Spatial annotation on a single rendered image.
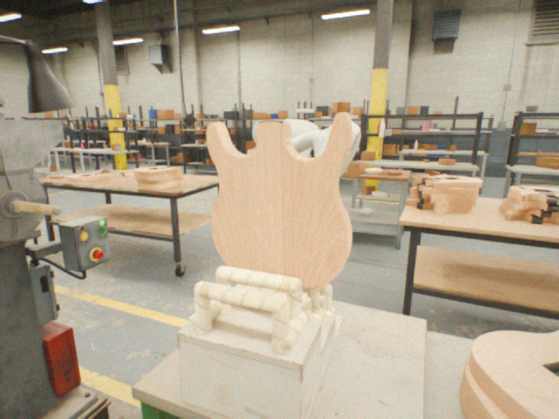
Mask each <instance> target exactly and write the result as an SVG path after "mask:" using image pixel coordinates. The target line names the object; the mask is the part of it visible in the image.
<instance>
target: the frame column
mask: <svg viewBox="0 0 559 419"><path fill-rule="evenodd" d="M26 242H27V241H26V240H25V241H22V242H19V243H16V244H10V245H7V246H4V248H0V419H36V418H37V417H39V416H40V415H42V414H43V413H44V412H45V411H46V410H48V409H49V408H50V407H52V406H54V405H55V404H56V403H58V402H59V401H61V399H62V398H60V399H58V396H57V394H56V392H55V389H54V387H52V384H51V382H50V379H49V374H48V370H47V361H46V356H45V352H44V347H43V343H42V335H41V330H40V325H39V321H38V316H37V308H36V304H35V298H34V294H33V290H32V280H31V276H30V272H29V267H28V263H27V255H26V250H25V245H26Z"/></svg>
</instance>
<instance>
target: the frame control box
mask: <svg viewBox="0 0 559 419"><path fill-rule="evenodd" d="M100 219H103V220H104V225H103V226H100V225H99V224H98V221H99V220H100ZM82 224H84V225H85V226H86V227H87V228H86V230H85V231H83V232H82V231H79V226H80V225H82ZM101 227H105V228H106V232H105V233H104V234H101V233H100V228H101ZM58 229H59V234H60V240H61V245H62V255H63V261H64V266H65V268H64V267H62V266H61V265H60V264H57V263H55V262H53V261H52V260H50V259H46V258H44V257H43V258H40V259H35V260H34V264H33V265H32V267H33V268H36V267H38V266H39V264H40V263H39V262H38V261H39V260H41V261H44V262H46V263H48V264H50V265H53V266H55V267H56V268H58V269H60V270H62V271H63V272H65V273H67V274H69V275H71V276H72V277H74V278H76V279H80V280H83V279H86V278H87V270H88V269H91V268H93V267H95V266H97V265H99V264H103V263H105V262H107V261H109V260H111V248H110V241H109V235H108V228H107V222H106V218H104V217H98V216H92V215H91V216H87V217H85V218H81V219H74V220H72V221H68V222H65V223H62V224H59V225H58ZM83 233H87V235H88V237H87V239H82V237H80V236H82V234H83ZM98 249H99V250H102V251H103V253H104V255H103V258H102V259H100V260H98V259H95V256H94V253H95V252H96V251H97V250H98ZM70 270H72V271H76V272H79V273H82V276H80V275H78V274H75V273H73V272H72V271H70Z"/></svg>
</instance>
